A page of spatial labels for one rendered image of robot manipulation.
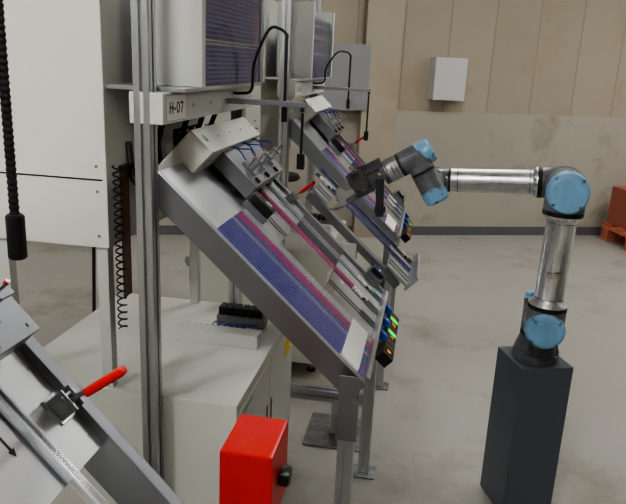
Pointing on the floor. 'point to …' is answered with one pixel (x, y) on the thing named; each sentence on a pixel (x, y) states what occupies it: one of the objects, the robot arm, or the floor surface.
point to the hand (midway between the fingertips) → (334, 207)
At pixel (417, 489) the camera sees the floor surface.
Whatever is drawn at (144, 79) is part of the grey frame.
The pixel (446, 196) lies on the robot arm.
